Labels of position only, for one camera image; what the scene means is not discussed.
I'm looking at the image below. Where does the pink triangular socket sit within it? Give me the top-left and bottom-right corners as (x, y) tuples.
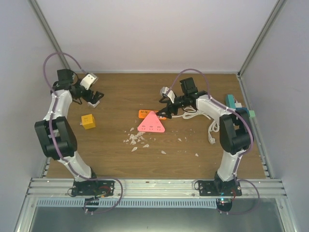
(137, 111), (165, 133)

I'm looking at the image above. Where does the orange power strip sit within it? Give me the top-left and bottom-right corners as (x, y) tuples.
(138, 109), (167, 120)

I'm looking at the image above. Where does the yellow cube adapter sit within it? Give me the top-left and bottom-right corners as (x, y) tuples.
(80, 114), (96, 130)

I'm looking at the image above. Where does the white plug adapter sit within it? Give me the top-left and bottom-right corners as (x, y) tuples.
(87, 101), (100, 108)

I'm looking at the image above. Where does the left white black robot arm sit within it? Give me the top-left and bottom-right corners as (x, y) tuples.
(34, 69), (104, 195)

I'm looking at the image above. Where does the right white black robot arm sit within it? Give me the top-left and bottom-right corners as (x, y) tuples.
(157, 77), (253, 196)

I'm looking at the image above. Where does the light green plug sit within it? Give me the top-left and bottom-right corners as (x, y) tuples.
(249, 110), (256, 118)

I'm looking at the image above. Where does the teal power strip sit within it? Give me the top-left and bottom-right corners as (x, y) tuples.
(225, 94), (238, 109)

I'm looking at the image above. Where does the blue cube adapter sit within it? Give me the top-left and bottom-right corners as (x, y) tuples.
(237, 107), (250, 116)

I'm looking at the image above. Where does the white cord of orange strip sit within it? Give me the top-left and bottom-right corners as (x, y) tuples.
(166, 107), (211, 121)

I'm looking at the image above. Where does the white cord of teal strip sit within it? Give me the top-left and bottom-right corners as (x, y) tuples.
(207, 119), (222, 145)

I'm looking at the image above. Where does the left aluminium frame post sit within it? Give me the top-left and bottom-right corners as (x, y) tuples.
(28, 0), (74, 73)

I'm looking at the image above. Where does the aluminium frame post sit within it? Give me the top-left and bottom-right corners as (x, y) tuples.
(237, 0), (286, 78)
(28, 0), (74, 73)

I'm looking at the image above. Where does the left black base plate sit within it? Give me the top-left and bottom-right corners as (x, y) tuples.
(67, 180), (115, 197)

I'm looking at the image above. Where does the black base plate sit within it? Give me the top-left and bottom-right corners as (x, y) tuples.
(67, 180), (115, 197)
(193, 179), (242, 197)

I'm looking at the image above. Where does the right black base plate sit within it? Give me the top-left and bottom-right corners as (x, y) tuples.
(193, 179), (242, 197)

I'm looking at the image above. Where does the aluminium front rail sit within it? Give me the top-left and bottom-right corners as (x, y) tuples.
(26, 178), (287, 199)

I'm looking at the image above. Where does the grey slotted cable duct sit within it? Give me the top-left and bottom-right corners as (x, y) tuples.
(37, 198), (217, 209)

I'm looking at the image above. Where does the right aluminium frame post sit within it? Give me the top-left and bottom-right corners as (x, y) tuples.
(237, 0), (286, 78)

